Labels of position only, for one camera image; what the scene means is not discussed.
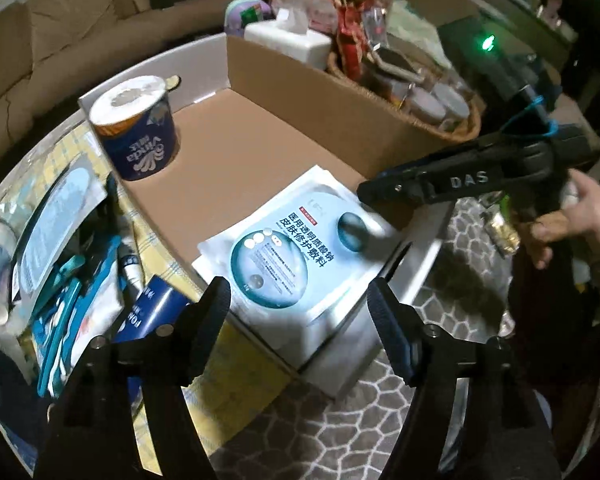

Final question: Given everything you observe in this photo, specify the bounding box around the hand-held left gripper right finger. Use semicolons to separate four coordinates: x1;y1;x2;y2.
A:
367;279;563;480

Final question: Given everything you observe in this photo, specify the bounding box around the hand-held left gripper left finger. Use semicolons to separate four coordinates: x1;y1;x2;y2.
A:
32;276;232;480

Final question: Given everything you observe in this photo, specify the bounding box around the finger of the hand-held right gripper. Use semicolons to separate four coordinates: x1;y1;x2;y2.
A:
356;152;433;207

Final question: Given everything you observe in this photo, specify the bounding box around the cardboard box with white lid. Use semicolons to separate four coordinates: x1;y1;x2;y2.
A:
77;34;461;401

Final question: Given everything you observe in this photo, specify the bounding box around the toilet paper roll blue wrap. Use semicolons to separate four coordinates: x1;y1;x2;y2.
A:
88;75;180;182

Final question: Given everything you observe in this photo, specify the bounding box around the person's right hand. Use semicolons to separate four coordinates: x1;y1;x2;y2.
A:
522;165;600;271

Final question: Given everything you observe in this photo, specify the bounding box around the wicker basket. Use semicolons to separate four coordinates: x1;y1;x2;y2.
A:
327;45;482;143

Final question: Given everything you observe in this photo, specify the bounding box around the gold foil wrapper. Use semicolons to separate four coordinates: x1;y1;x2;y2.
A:
482;205;521;256

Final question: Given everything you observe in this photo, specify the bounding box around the blue tube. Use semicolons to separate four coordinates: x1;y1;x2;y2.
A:
115;275;191;341

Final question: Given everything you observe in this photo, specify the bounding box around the grey lidded jar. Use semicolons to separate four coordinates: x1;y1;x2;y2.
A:
437;85;471;121
405;87;446;121

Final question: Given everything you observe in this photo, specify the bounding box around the yellow checked cloth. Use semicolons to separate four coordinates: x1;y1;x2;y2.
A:
10;120;306;401

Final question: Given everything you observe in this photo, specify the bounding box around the grey patterned blanket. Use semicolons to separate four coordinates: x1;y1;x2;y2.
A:
200;195;600;480

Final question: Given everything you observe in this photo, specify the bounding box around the black device with green light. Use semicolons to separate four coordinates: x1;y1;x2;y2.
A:
430;15;571;91

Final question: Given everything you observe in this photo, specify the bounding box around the teal toothbrush packet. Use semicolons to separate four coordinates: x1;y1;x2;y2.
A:
35;240;126;401

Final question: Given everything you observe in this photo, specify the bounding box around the red snack packet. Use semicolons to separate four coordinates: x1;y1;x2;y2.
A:
332;0;376;81

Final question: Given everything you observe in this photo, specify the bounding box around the white tissue box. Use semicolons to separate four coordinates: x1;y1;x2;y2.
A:
244;7;333;72

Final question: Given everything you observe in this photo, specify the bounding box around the purple round container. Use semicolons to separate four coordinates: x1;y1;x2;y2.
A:
224;0;273;36

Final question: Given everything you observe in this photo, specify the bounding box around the brown sofa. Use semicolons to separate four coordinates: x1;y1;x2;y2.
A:
0;0;241;131

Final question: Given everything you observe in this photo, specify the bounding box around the blue cord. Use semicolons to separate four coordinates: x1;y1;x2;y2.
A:
500;97;561;138

